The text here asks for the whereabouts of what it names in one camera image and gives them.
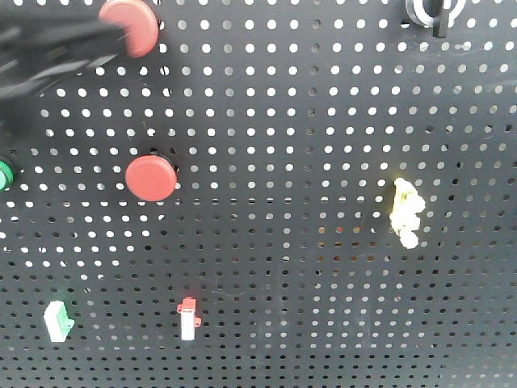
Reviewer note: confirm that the blurred black gripper finger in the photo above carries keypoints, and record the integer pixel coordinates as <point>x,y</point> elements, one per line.
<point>41,46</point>

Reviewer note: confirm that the red mushroom button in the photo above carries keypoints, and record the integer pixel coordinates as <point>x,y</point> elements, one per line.
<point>150,178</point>
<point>138,21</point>

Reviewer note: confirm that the black rotary toggle switch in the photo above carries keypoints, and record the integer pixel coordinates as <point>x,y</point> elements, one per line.
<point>438,15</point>

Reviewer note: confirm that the green push button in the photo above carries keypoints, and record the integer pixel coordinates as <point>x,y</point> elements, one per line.
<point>7,175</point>

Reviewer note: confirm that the green-white contact block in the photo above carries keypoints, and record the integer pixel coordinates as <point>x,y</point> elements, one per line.
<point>57,321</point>

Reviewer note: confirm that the black perforated pegboard panel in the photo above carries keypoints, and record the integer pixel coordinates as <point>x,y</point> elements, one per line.
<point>287,123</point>

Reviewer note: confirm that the red-white contact block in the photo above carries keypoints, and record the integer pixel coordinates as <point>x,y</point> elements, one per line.
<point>189,321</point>

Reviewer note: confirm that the yellow-white contact block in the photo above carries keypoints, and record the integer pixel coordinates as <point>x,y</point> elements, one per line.
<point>404,219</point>

